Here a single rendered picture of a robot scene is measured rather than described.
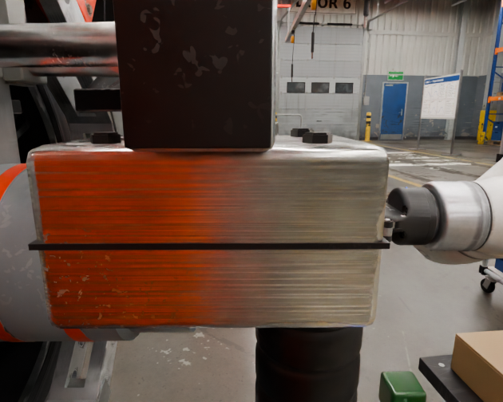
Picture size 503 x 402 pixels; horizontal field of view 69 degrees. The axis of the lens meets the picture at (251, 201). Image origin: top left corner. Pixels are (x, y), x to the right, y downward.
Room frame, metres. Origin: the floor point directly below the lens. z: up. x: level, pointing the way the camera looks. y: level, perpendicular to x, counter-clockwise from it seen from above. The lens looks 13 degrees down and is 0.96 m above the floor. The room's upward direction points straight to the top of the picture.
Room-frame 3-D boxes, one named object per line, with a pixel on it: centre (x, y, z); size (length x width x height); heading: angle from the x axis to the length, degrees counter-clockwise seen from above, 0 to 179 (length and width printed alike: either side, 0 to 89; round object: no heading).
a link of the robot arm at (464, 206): (0.45, -0.25, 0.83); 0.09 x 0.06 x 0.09; 1
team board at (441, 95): (9.50, -4.71, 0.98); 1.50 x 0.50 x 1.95; 7
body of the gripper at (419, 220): (0.45, -0.18, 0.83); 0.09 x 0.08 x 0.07; 91
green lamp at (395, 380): (0.36, -0.17, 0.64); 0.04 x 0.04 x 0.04; 1
